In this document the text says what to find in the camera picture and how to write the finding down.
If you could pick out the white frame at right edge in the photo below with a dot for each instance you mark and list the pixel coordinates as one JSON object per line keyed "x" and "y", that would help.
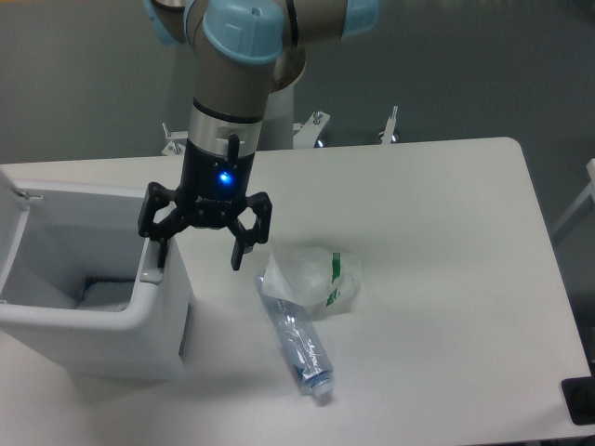
{"x": 579, "y": 208}

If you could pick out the white trash can lid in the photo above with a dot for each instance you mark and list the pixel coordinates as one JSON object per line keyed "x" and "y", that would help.
{"x": 15, "y": 209}

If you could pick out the crushed clear plastic bottle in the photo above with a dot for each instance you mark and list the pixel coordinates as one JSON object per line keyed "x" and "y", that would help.
{"x": 302, "y": 347}

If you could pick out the white plastic bag green print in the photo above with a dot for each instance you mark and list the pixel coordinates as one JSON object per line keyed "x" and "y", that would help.
{"x": 322, "y": 281}

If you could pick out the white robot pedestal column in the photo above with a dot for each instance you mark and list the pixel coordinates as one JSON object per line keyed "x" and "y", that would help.
{"x": 277, "y": 126}

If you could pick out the trash inside the can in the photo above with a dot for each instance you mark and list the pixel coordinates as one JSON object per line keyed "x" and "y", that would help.
{"x": 103, "y": 294}

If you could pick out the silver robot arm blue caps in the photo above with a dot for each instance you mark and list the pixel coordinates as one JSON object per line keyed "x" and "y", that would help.
{"x": 240, "y": 46}

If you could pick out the white metal base frame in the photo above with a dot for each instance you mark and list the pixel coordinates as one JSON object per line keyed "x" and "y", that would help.
{"x": 308, "y": 135}

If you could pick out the white trash can body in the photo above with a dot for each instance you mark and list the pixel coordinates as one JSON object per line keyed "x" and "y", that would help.
{"x": 75, "y": 231}

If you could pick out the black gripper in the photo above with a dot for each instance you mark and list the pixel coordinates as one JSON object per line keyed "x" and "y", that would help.
{"x": 214, "y": 190}

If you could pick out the black clamp at table corner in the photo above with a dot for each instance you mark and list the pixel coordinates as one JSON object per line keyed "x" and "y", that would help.
{"x": 579, "y": 396}

